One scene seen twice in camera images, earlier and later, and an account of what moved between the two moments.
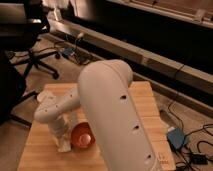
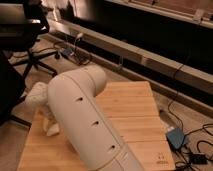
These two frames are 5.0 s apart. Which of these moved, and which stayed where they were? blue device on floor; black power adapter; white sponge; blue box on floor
Moved: white sponge
Stayed: black power adapter; blue box on floor; blue device on floor
